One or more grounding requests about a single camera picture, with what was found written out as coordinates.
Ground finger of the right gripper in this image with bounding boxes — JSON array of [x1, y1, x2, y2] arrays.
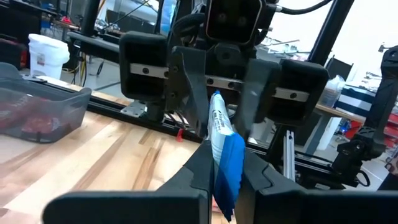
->
[[235, 58, 281, 141], [169, 46, 210, 138]]

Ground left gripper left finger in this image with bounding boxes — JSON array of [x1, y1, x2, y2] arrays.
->
[[43, 139, 215, 224]]

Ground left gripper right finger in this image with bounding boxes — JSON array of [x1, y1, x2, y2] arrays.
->
[[236, 146, 398, 224]]

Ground white blue Hershey's bar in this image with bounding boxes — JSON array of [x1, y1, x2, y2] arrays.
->
[[207, 90, 246, 222]]

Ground grey plastic bin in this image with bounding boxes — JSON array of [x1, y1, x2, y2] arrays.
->
[[0, 62, 93, 144]]

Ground white plastic bucket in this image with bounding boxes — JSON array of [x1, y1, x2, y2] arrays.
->
[[27, 33, 71, 80]]

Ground black jointed stand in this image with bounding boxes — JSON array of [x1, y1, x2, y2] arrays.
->
[[331, 45, 398, 187]]

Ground black white striped box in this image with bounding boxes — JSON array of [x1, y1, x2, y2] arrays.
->
[[337, 85, 377, 114]]

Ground silver angle bracket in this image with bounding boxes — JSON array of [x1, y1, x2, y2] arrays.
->
[[120, 99, 147, 118]]

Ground white aluminium extrusion post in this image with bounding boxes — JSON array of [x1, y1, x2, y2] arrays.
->
[[282, 129, 296, 183]]

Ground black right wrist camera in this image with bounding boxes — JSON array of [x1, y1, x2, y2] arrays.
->
[[205, 0, 264, 46]]

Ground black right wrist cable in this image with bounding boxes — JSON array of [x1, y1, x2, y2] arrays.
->
[[275, 0, 333, 16]]

